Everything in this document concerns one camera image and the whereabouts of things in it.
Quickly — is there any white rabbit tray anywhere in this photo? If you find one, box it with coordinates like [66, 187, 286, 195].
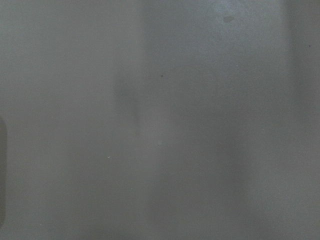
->
[0, 118, 8, 227]

